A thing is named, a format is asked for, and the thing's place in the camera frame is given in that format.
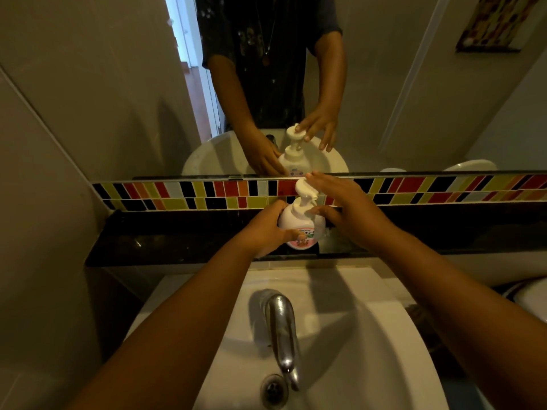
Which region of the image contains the person's left hand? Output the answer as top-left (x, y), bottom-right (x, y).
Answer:
top-left (237, 200), bottom-right (307, 259)

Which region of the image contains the person's right hand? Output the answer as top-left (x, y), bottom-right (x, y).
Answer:
top-left (304, 171), bottom-right (398, 253)

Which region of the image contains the white pump soap bottle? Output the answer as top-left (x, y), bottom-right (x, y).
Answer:
top-left (278, 178), bottom-right (326, 251)

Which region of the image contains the person's right forearm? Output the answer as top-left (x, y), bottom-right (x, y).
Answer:
top-left (375, 228), bottom-right (547, 410)

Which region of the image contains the person's left forearm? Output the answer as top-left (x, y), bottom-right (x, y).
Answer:
top-left (64, 238), bottom-right (258, 410)

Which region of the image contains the chrome faucet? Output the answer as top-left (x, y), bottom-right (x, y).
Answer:
top-left (260, 290), bottom-right (302, 392)

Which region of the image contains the colourful mosaic tile strip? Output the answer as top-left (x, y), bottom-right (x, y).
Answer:
top-left (92, 174), bottom-right (547, 212)

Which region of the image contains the black stone ledge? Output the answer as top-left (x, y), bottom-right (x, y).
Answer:
top-left (85, 204), bottom-right (547, 268)

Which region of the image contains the white ceramic washbasin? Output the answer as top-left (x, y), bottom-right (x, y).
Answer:
top-left (124, 266), bottom-right (449, 410)

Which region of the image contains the metal sink drain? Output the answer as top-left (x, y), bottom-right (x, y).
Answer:
top-left (261, 373), bottom-right (289, 409)

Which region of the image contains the white toilet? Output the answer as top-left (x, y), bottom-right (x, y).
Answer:
top-left (502, 277), bottom-right (547, 325)

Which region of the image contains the wall mirror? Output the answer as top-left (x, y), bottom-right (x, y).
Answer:
top-left (0, 0), bottom-right (547, 181)

